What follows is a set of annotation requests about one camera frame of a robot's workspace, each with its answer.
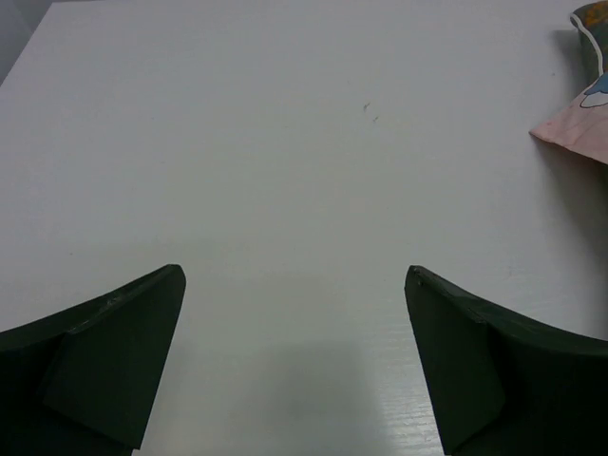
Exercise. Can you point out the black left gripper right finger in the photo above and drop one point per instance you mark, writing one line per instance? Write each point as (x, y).
(501, 383)

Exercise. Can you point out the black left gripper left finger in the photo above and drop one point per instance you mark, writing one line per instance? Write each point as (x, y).
(83, 381)

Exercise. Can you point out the pink cartoon print pillowcase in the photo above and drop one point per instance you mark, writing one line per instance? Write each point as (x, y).
(582, 126)

